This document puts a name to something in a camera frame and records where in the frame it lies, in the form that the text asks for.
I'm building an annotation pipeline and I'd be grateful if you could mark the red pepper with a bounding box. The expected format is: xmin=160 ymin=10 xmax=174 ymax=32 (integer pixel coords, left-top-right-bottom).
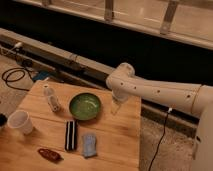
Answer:
xmin=38 ymin=148 xmax=61 ymax=162

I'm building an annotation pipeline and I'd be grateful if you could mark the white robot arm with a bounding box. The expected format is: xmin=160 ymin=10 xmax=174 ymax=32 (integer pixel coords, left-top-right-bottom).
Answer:
xmin=106 ymin=63 xmax=213 ymax=171

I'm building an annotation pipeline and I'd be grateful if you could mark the green ceramic bowl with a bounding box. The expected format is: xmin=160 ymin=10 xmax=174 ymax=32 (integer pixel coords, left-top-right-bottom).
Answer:
xmin=69 ymin=93 xmax=101 ymax=121

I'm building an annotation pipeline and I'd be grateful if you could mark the light blue sponge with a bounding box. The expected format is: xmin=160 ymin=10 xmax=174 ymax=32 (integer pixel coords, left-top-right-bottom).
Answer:
xmin=82 ymin=133 xmax=97 ymax=158

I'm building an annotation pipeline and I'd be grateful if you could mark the blue object on floor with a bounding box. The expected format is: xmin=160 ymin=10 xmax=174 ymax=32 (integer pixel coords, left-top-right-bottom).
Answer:
xmin=33 ymin=71 xmax=49 ymax=82

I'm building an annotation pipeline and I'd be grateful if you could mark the white plastic cup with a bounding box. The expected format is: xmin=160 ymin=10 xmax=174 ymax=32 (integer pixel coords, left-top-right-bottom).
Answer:
xmin=7 ymin=110 xmax=33 ymax=135

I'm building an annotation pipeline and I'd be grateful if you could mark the dark object at left edge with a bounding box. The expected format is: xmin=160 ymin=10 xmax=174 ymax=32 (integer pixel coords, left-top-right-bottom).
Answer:
xmin=0 ymin=113 xmax=7 ymax=129

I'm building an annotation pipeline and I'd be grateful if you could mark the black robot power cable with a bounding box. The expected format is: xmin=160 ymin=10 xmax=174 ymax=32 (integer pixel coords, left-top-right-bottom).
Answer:
xmin=147 ymin=107 xmax=173 ymax=171

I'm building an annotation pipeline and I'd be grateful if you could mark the black coiled cable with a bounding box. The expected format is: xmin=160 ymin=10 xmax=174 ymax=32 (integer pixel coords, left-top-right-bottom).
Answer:
xmin=1 ymin=58 xmax=36 ymax=92

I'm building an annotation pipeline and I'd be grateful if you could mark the white plug on rail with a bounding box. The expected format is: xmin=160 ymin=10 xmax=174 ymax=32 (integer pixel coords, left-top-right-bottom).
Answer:
xmin=14 ymin=42 xmax=23 ymax=49

